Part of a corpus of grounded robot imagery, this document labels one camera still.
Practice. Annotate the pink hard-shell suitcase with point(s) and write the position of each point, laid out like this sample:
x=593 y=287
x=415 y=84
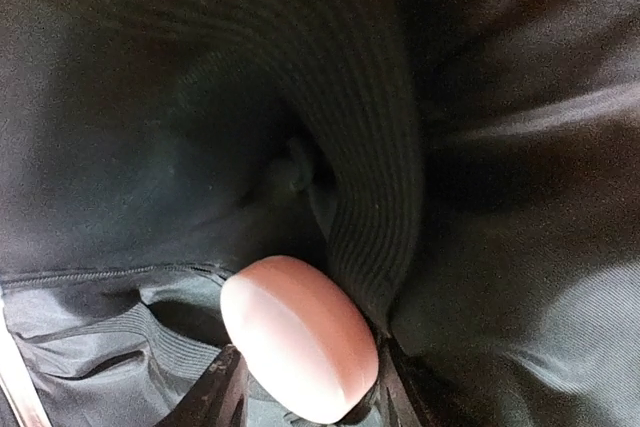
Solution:
x=467 y=171

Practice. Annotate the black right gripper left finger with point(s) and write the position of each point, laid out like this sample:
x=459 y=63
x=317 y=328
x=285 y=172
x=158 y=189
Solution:
x=218 y=398

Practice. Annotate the pink round compact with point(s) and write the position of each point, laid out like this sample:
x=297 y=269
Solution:
x=302 y=338

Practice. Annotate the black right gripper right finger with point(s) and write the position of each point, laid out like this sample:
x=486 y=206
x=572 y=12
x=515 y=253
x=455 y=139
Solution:
x=398 y=398

